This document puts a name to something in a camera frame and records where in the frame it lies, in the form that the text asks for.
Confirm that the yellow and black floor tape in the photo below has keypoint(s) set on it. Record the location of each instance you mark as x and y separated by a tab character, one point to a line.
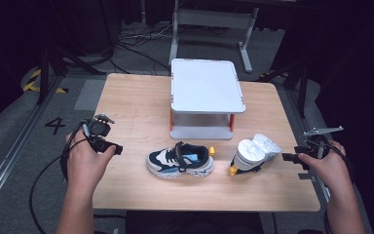
32	83

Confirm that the grey metal desk frame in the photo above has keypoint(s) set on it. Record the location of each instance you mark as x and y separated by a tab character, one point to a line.
212	16

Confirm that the black metal stand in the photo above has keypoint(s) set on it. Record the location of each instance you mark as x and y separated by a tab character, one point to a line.
300	84
50	65

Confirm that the person's left hand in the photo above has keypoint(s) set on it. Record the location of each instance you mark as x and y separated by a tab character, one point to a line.
84	162

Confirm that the person's right hand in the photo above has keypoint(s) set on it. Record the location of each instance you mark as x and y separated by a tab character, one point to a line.
329	170

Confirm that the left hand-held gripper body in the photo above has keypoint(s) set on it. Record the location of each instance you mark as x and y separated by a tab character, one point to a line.
99	128

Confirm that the white two-tier shoe rack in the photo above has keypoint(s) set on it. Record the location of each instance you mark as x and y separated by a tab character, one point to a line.
204	87

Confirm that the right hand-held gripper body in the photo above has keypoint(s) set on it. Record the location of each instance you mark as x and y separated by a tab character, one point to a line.
318	143

